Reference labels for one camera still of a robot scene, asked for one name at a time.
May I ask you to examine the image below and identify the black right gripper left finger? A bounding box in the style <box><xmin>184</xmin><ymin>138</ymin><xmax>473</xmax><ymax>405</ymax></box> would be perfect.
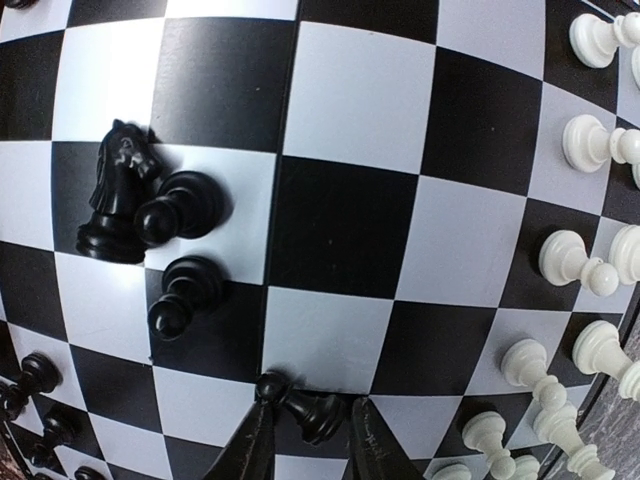
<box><xmin>204</xmin><ymin>401</ymin><xmax>275</xmax><ymax>480</ymax></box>

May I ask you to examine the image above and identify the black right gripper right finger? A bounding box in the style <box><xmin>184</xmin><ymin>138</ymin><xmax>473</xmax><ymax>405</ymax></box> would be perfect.
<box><xmin>349</xmin><ymin>397</ymin><xmax>423</xmax><ymax>480</ymax></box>

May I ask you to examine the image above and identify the black pawn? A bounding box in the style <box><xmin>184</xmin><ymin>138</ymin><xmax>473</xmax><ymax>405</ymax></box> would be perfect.
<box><xmin>19</xmin><ymin>352</ymin><xmax>62</xmax><ymax>397</ymax></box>
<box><xmin>255</xmin><ymin>370</ymin><xmax>346</xmax><ymax>446</ymax></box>
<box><xmin>134</xmin><ymin>171</ymin><xmax>225</xmax><ymax>247</ymax></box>
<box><xmin>147</xmin><ymin>255</ymin><xmax>224</xmax><ymax>341</ymax></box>

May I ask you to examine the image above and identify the black white chessboard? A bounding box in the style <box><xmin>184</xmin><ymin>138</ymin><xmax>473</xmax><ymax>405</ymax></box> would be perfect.
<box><xmin>1</xmin><ymin>1</ymin><xmax>639</xmax><ymax>479</ymax></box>

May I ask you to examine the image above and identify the black knight piece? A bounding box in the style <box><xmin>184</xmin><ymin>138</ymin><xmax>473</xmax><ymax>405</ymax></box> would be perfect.
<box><xmin>76</xmin><ymin>119</ymin><xmax>163</xmax><ymax>264</ymax></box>

